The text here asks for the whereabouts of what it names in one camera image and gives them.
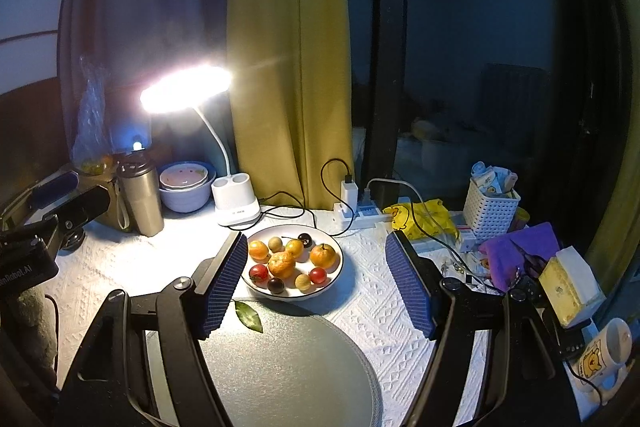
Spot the pale longan fruit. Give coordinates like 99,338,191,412
268,236,284,253
294,273,312,293

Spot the lavender bowl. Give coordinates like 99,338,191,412
158,161,217,213

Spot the white embossed table cloth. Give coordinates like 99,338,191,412
44,204,507,427

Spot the yellow duck bag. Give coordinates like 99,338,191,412
383,199,459,239

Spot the white cable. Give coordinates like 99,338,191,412
364,178,426,208

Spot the red cherry tomato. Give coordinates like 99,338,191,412
308,267,328,285

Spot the brown paper bag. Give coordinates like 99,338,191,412
77,167,131,232

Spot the green leaf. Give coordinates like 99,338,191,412
234,300,264,333

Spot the red tomato in bowl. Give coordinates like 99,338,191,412
248,265,270,285

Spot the white bowl with dark rim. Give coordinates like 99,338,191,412
242,225,346,301

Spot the dark cherry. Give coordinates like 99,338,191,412
267,277,285,295

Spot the white power strip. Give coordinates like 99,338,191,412
333,202,392,229

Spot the white charger plug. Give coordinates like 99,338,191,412
341,180,358,210

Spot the orange in bowl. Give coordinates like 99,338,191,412
285,239,305,259

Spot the yellow curtain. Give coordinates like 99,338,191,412
227,0,352,210

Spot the purple cloth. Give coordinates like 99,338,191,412
480,222,560,291

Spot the white cartoon mug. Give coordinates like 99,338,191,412
570,317,632,405

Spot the clear plastic bag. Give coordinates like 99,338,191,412
70,55,113,176

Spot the peeled tangerine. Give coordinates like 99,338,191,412
267,251,296,280

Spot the white plastic basket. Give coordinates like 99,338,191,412
463,181,521,242

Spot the steel tumbler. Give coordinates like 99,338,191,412
116,150,164,237

